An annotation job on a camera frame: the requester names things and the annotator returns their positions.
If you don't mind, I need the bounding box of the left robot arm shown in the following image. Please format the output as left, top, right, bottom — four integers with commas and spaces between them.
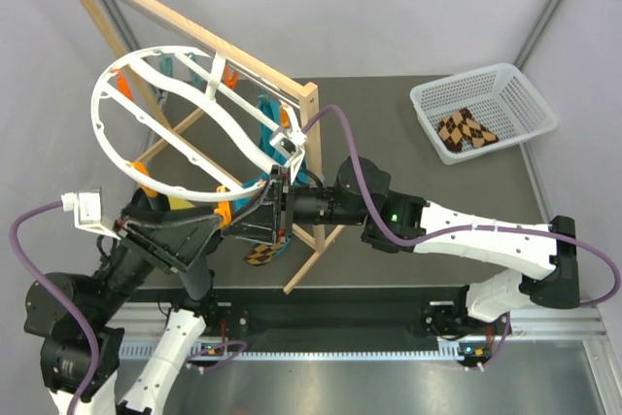
24, 204, 223, 414

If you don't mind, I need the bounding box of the white plastic basket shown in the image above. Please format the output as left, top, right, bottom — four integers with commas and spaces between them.
410, 63, 558, 165

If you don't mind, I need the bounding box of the wooden drying rack frame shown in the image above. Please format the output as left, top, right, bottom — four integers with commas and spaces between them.
47, 0, 346, 295

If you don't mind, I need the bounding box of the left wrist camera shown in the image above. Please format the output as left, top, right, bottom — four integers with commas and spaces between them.
60, 188, 121, 240

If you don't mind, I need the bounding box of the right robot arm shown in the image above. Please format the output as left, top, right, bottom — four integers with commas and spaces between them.
223, 158, 580, 337

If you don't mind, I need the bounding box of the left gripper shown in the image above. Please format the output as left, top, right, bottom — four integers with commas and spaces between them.
88, 198, 224, 321

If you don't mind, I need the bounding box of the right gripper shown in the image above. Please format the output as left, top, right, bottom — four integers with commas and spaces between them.
225, 167, 369, 246

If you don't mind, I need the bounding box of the brown argyle sock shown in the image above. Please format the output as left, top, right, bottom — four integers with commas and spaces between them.
436, 108, 500, 154
245, 241, 288, 267

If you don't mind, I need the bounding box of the white round clip hanger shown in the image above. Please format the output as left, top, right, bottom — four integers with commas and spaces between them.
90, 46, 307, 203

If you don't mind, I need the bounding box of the orange clothespin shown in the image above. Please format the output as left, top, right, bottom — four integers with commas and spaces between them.
223, 66, 239, 89
112, 69, 134, 101
214, 201, 233, 229
127, 161, 158, 198
279, 104, 290, 128

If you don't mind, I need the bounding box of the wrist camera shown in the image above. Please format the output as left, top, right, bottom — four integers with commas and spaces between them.
60, 188, 121, 240
268, 125, 306, 181

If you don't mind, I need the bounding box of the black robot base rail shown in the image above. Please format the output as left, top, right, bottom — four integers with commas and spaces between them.
164, 286, 511, 353

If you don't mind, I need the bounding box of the orange clothespin front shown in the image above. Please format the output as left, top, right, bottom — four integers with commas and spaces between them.
214, 201, 233, 229

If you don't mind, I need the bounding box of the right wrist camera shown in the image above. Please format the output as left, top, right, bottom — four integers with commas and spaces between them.
268, 125, 306, 181

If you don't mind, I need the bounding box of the black and yellow sock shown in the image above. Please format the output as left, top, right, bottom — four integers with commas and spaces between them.
122, 189, 220, 301

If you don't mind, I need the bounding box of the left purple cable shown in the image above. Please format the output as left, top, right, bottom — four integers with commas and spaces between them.
10, 200, 101, 411

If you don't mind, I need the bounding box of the orange clothespin top right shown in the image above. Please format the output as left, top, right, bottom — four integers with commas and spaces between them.
223, 66, 239, 89

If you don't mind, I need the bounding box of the teal cloth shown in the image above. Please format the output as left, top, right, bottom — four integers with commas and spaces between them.
232, 93, 326, 251

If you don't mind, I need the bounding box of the orange clothespin top left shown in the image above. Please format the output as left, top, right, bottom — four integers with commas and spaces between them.
112, 69, 134, 101

